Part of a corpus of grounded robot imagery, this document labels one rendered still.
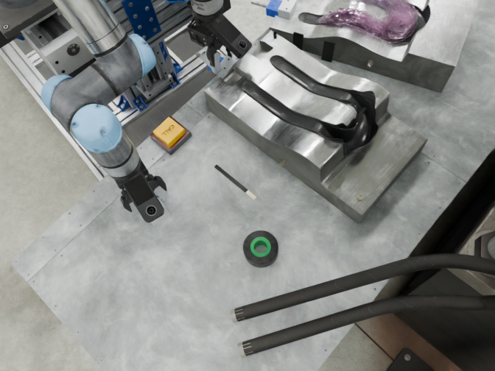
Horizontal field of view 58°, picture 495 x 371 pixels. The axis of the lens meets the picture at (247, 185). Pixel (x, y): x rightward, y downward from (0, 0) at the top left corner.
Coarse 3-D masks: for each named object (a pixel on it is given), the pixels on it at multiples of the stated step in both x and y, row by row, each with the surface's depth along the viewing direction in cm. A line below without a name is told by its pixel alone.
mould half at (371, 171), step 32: (256, 64) 116; (320, 64) 115; (224, 96) 112; (288, 96) 112; (320, 96) 109; (384, 96) 104; (256, 128) 109; (288, 128) 106; (384, 128) 108; (288, 160) 107; (320, 160) 98; (352, 160) 106; (384, 160) 105; (320, 192) 107; (352, 192) 102; (384, 192) 105
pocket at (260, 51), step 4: (260, 40) 119; (260, 44) 120; (264, 44) 119; (256, 48) 120; (260, 48) 120; (264, 48) 121; (268, 48) 120; (272, 48) 118; (252, 52) 119; (256, 52) 120; (260, 52) 121; (264, 52) 121; (256, 56) 120; (260, 56) 120
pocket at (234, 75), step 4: (236, 68) 117; (232, 72) 117; (236, 72) 118; (240, 72) 117; (244, 72) 115; (228, 76) 117; (232, 76) 118; (236, 76) 118; (240, 76) 118; (224, 80) 117; (228, 80) 118; (232, 80) 118; (236, 80) 117; (232, 84) 117
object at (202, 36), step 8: (200, 16) 104; (208, 16) 103; (216, 16) 104; (192, 24) 111; (200, 24) 110; (200, 32) 109; (208, 32) 109; (192, 40) 115; (200, 40) 114; (208, 40) 110; (216, 40) 110; (216, 48) 112
